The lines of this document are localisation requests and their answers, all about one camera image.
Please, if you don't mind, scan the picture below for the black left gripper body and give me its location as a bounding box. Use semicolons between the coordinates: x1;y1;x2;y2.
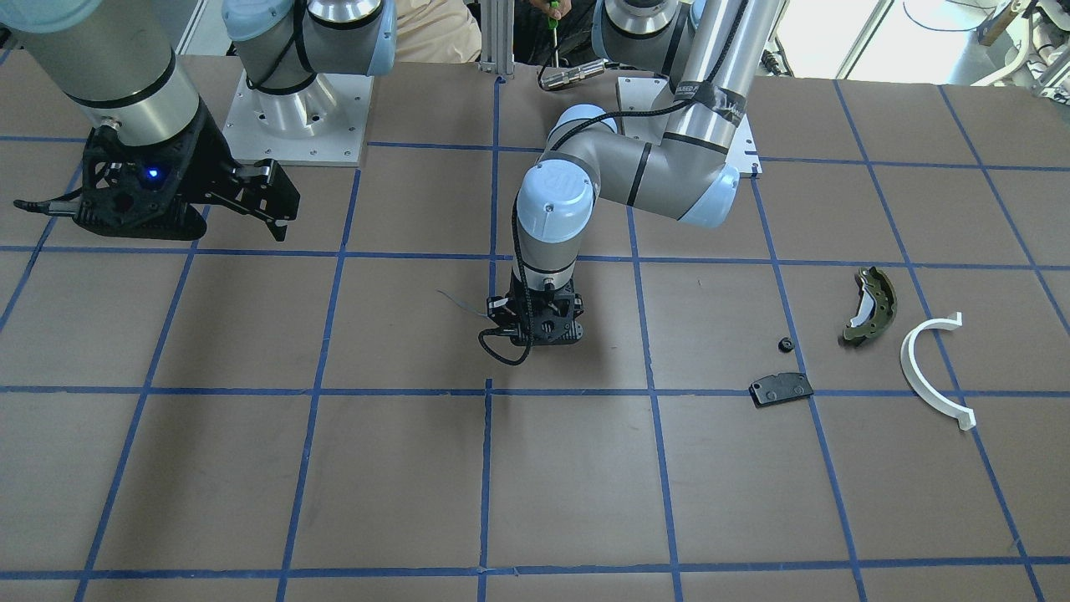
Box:
487;279;583;348

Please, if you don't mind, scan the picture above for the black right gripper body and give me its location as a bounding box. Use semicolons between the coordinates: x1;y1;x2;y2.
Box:
74;105;243;241

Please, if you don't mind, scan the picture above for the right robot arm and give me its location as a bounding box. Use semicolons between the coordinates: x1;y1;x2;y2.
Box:
3;1;397;242

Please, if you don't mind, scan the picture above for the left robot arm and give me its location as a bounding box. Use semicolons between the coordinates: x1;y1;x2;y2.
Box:
479;1;781;350

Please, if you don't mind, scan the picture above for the person in beige shirt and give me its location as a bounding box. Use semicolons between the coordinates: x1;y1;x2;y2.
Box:
395;1;482;64

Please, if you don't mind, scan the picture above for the black brake pad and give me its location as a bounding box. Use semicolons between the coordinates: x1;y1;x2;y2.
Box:
748;372;814;408

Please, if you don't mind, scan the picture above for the olive green brake shoe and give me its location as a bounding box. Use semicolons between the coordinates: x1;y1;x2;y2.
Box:
839;266;897;348

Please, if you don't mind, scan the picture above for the white curved plastic part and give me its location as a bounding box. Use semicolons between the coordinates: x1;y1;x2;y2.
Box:
899;312;977;431

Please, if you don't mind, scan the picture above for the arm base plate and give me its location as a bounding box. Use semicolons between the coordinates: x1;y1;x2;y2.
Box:
219;74;375;167
616;76;763;177

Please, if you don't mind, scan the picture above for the metal handle tool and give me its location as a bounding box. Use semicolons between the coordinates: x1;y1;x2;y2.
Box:
538;59;607;92

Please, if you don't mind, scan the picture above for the aluminium frame post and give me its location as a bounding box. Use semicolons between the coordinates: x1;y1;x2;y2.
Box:
478;0;515;80

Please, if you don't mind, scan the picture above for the green handled screwdriver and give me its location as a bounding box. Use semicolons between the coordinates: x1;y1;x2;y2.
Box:
548;1;559;68

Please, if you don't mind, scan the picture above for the black braided cable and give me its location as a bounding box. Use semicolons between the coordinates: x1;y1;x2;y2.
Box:
478;0;749;366

